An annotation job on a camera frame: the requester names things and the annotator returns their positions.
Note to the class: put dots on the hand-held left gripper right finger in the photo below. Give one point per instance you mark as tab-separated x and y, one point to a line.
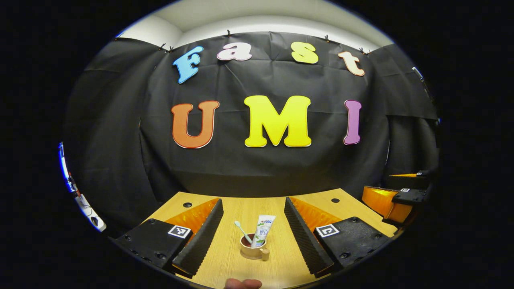
305	241

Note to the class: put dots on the black backdrop cloth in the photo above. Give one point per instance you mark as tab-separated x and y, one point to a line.
261	168

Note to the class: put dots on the wooden desktop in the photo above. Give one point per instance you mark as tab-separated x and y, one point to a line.
253	204

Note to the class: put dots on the black computer mouse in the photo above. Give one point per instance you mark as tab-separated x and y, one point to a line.
94	220

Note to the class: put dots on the pale green toothbrush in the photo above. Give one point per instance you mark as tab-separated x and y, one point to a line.
237	223

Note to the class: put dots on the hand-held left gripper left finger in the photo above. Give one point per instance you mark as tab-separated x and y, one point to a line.
200	241

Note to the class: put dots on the wooden cup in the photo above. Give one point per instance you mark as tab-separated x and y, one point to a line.
251	253

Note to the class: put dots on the white side desk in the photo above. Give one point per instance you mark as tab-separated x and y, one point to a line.
86	208

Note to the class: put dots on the computer monitor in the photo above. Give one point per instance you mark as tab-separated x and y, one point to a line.
64	168

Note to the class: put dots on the white toothpaste tube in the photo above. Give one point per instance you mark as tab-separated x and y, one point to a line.
264	230

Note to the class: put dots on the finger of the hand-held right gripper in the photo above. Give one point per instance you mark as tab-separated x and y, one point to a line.
407	180
409	196

